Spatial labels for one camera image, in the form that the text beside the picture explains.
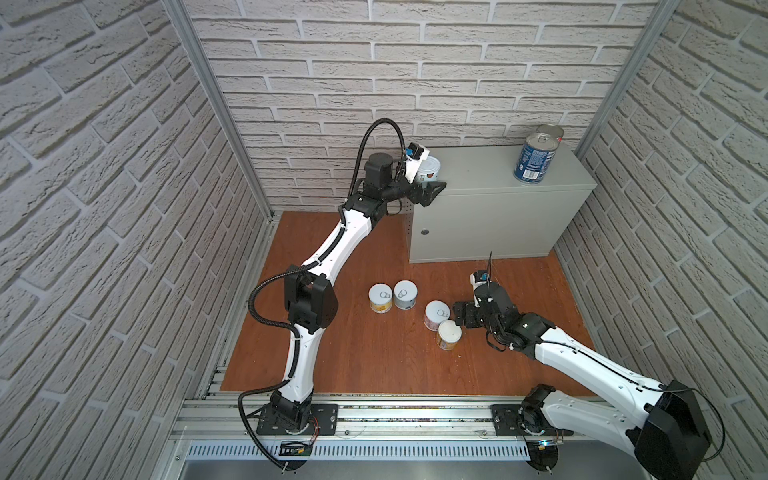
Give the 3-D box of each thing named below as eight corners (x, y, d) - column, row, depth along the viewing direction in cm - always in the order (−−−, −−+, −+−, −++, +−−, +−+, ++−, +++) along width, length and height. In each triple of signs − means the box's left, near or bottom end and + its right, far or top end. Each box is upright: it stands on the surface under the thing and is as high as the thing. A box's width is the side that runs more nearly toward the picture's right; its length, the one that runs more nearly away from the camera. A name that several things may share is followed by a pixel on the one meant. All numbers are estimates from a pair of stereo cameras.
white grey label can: (393, 310, 95) (393, 302, 90) (393, 288, 100) (393, 279, 95) (417, 310, 95) (419, 302, 90) (416, 288, 100) (417, 279, 96)
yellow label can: (368, 313, 94) (367, 305, 90) (369, 291, 99) (369, 282, 95) (392, 313, 94) (392, 305, 90) (392, 291, 99) (392, 282, 95)
